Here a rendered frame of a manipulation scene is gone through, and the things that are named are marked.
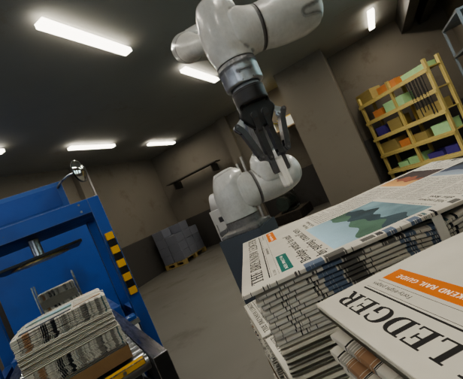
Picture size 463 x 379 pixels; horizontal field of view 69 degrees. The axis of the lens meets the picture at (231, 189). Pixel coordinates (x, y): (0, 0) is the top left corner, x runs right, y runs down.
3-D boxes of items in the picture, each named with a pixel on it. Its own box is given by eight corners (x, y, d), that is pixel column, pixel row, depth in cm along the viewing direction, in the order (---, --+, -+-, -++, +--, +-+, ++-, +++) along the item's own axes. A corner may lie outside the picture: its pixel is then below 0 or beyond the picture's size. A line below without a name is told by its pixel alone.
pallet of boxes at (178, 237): (188, 256, 1046) (174, 224, 1049) (207, 250, 1015) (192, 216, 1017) (166, 271, 941) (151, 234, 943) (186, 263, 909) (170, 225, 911)
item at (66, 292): (86, 307, 279) (74, 279, 279) (48, 327, 264) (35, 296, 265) (83, 304, 312) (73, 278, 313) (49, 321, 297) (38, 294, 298)
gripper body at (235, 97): (231, 88, 70) (249, 128, 70) (267, 74, 72) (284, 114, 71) (227, 100, 78) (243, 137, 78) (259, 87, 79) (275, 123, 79)
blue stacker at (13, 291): (144, 331, 442) (83, 188, 447) (38, 393, 379) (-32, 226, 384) (126, 317, 573) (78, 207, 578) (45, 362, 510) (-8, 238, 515)
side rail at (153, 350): (183, 384, 104) (168, 348, 104) (168, 395, 102) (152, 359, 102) (119, 325, 221) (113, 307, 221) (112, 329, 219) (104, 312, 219)
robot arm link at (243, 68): (258, 48, 71) (270, 74, 71) (250, 66, 80) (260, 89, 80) (219, 62, 70) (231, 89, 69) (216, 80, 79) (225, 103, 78)
